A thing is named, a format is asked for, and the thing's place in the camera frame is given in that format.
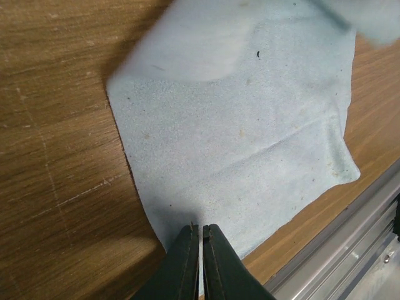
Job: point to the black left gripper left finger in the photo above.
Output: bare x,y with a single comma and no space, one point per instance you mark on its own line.
178,274

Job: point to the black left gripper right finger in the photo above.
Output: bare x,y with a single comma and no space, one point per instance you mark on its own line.
224,275

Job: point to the light blue cleaning cloth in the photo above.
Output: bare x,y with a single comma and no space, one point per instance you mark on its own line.
234,112

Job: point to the aluminium table edge rail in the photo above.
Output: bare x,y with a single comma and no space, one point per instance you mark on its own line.
356,256

